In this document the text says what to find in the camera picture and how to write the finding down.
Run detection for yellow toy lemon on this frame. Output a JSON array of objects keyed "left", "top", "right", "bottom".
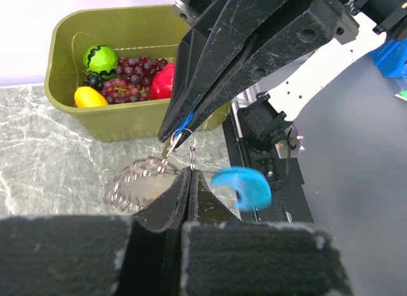
[{"left": 74, "top": 86, "right": 109, "bottom": 108}]

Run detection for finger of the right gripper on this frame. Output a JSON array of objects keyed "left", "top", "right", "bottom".
[
  {"left": 173, "top": 0, "right": 346, "bottom": 149},
  {"left": 158, "top": 0, "right": 294, "bottom": 142}
]

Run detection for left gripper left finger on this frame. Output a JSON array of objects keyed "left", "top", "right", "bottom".
[{"left": 1, "top": 168, "right": 191, "bottom": 295}]

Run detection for green toy watermelon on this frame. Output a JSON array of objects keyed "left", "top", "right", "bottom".
[{"left": 83, "top": 45, "right": 118, "bottom": 80}]

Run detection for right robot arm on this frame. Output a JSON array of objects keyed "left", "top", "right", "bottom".
[{"left": 158, "top": 0, "right": 406, "bottom": 146}]

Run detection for metal keyring with small rings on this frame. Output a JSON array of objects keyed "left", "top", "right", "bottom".
[{"left": 104, "top": 134, "right": 199, "bottom": 214}]

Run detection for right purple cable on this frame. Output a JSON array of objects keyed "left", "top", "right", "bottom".
[{"left": 292, "top": 122, "right": 305, "bottom": 152}]

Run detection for blue plastic storage bin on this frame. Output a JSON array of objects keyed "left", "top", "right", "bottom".
[{"left": 369, "top": 39, "right": 407, "bottom": 78}]

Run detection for olive green plastic bin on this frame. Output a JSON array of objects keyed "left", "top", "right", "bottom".
[{"left": 44, "top": 4, "right": 233, "bottom": 143}]

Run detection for red toy fruit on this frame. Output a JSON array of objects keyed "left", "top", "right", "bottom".
[{"left": 150, "top": 62, "right": 176, "bottom": 100}]

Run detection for purple toy grapes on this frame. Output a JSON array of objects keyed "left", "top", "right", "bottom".
[{"left": 81, "top": 55, "right": 170, "bottom": 105}]

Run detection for light blue key handle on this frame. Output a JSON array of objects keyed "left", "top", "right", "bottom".
[{"left": 210, "top": 167, "right": 272, "bottom": 211}]

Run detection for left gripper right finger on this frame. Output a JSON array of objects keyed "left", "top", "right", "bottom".
[{"left": 181, "top": 170, "right": 353, "bottom": 295}]

